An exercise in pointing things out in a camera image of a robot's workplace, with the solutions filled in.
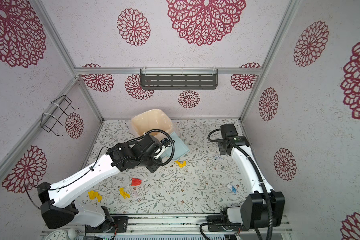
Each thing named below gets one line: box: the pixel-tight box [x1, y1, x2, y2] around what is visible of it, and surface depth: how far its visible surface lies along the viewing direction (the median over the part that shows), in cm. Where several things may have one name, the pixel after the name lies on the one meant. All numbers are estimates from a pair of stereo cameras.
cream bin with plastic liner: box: [131, 109, 174, 142], surface depth 92 cm
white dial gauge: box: [44, 230, 68, 240], surface depth 69 cm
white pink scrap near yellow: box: [131, 191, 141, 200], surface depth 85 cm
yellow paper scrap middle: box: [119, 187, 131, 199], surface depth 85 cm
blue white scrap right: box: [226, 183, 237, 194], surface depth 86 cm
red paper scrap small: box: [131, 177, 142, 186], surface depth 89 cm
